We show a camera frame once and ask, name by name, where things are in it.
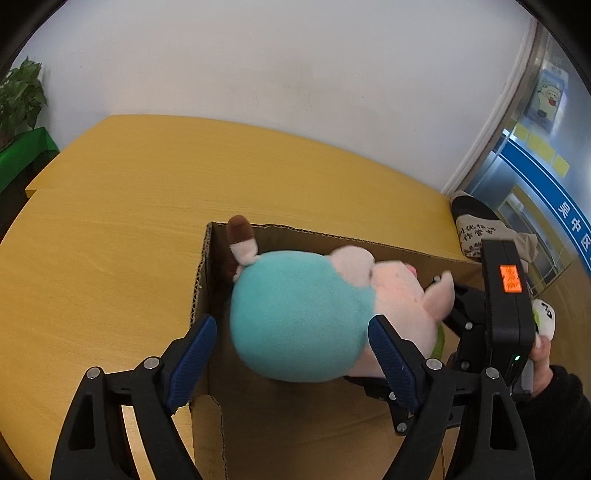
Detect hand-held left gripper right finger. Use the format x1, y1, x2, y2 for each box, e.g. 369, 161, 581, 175
368, 315, 536, 480

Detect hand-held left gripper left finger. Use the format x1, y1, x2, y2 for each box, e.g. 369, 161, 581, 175
50, 314, 218, 480

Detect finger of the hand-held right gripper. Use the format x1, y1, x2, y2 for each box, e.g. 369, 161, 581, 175
344, 375, 411, 435
431, 274, 486, 343

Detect brown cardboard box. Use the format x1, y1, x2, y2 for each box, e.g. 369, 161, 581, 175
189, 222, 485, 480

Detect pink and teal plush pig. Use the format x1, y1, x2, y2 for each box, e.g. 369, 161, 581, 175
228, 215, 455, 384

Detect person's right forearm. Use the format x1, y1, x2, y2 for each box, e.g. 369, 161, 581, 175
508, 364, 588, 480

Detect person's right hand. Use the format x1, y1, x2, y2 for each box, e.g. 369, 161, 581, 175
529, 336, 555, 398

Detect black and white panda plush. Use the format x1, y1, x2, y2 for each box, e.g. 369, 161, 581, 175
531, 299, 557, 340

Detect black and beige canvas bag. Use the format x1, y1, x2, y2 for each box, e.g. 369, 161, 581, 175
450, 193, 539, 296

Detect blue door banner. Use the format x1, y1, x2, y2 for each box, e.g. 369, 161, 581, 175
494, 138, 591, 280

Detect glass door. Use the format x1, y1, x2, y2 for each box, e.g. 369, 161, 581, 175
443, 23, 591, 296

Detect green plant stand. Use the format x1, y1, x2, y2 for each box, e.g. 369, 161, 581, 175
0, 127, 60, 195

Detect green potted plant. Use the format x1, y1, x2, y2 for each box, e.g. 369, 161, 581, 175
0, 58, 48, 141

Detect cartoon wall poster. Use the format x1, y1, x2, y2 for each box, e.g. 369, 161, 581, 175
524, 65, 568, 132

